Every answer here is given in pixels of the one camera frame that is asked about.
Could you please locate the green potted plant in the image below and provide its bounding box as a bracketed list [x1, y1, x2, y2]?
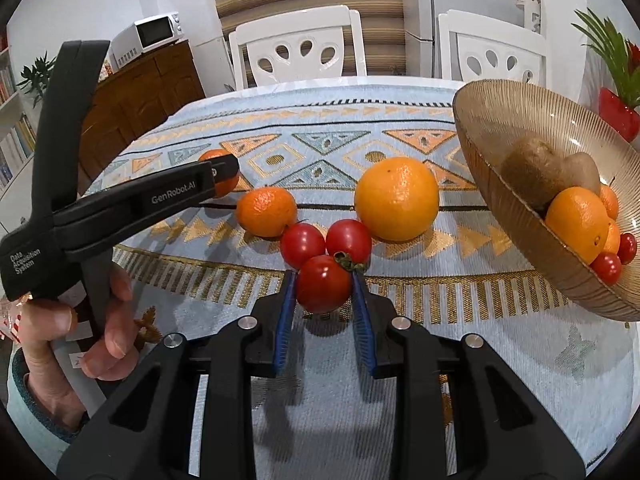
[572, 7, 640, 111]

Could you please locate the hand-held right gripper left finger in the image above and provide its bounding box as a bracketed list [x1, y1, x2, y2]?
[57, 270, 298, 480]

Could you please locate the white chair with oval cutouts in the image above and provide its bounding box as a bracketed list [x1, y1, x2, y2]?
[228, 5, 368, 92]
[437, 9, 548, 88]

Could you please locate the small tangerine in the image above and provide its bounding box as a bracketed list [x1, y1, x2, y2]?
[235, 186, 298, 238]
[197, 149, 242, 200]

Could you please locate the large pale orange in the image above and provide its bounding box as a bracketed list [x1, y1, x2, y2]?
[354, 156, 441, 242]

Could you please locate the person's left forearm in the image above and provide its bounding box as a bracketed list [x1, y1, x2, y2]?
[6, 347, 88, 461]

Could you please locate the red striped snack packet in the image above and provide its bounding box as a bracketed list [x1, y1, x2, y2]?
[0, 305, 26, 346]

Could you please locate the white wall rack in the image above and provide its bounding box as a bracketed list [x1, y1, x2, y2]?
[520, 0, 543, 36]

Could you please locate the white refrigerator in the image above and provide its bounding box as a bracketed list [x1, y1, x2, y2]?
[397, 0, 538, 81]

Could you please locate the bookshelf with books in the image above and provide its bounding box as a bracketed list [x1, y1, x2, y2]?
[0, 30, 38, 196]

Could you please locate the round medium orange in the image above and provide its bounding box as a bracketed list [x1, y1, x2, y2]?
[599, 184, 621, 221]

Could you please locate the small green houseplant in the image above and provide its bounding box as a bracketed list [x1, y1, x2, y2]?
[20, 52, 56, 108]

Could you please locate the red cherry tomato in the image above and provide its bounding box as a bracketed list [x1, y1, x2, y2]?
[280, 222, 327, 271]
[325, 219, 373, 266]
[590, 251, 623, 286]
[616, 232, 638, 265]

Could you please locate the amber ribbed glass bowl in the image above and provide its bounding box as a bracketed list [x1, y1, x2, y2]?
[452, 79, 640, 322]

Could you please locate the person's left hand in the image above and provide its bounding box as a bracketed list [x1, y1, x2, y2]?
[20, 264, 142, 433]

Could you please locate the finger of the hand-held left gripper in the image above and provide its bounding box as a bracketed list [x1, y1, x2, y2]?
[52, 154, 241, 261]

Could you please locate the orange with green stem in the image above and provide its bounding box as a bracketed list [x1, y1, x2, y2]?
[545, 186, 612, 266]

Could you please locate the white microwave oven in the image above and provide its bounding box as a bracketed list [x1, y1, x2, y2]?
[110, 11, 183, 68]

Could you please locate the white cabinet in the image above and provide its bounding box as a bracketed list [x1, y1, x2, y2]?
[187, 35, 236, 98]

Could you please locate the red tomato with stem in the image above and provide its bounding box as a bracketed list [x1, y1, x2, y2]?
[295, 252, 368, 315]

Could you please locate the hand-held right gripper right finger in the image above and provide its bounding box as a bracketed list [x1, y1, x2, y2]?
[350, 270, 586, 480]

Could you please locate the large brown kiwi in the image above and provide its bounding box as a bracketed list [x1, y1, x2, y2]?
[500, 136, 566, 211]

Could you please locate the red plant pot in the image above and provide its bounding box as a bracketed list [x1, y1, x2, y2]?
[598, 87, 640, 143]

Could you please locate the small brown kiwi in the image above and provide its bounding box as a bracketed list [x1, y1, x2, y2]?
[560, 152, 602, 198]

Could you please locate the brown wooden sideboard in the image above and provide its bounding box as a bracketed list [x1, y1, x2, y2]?
[77, 40, 207, 196]

